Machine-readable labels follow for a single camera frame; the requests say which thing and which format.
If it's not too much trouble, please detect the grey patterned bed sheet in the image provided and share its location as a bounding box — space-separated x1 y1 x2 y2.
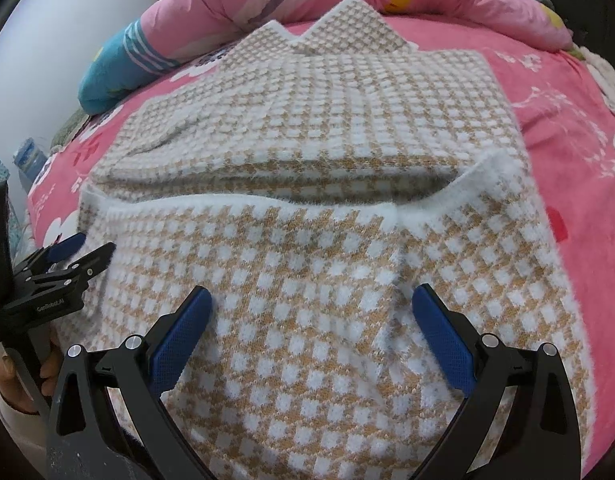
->
8 199 34 262

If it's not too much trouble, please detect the pink printed quilt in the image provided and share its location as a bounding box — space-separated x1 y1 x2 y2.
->
78 0 576 114

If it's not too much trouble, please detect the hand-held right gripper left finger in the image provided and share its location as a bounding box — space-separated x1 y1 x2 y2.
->
46 286 214 480

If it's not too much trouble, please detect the beige white checked sweater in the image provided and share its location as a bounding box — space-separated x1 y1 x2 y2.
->
52 0 594 480

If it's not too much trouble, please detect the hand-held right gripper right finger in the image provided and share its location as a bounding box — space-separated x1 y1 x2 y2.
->
411 283 583 480

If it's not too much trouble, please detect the person's left forearm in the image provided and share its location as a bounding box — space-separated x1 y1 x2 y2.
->
0 394 54 463

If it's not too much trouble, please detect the green patterned cloth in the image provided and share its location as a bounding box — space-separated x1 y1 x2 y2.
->
48 109 94 154

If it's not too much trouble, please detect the cream fuzzy blanket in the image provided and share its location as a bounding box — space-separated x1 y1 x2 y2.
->
569 45 615 122

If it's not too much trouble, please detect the pink floral blanket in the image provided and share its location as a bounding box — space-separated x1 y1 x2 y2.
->
26 14 615 480

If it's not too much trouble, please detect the dark padded headboard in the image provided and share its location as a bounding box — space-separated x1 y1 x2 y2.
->
516 0 615 63

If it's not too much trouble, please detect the person's left hand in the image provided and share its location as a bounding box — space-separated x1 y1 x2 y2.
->
0 334 64 414

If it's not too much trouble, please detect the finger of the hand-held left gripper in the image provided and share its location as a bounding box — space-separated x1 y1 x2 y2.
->
14 232 87 275
30 241 118 287

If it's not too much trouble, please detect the blue plastic bottle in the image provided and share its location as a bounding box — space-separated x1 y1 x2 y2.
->
12 137 49 196

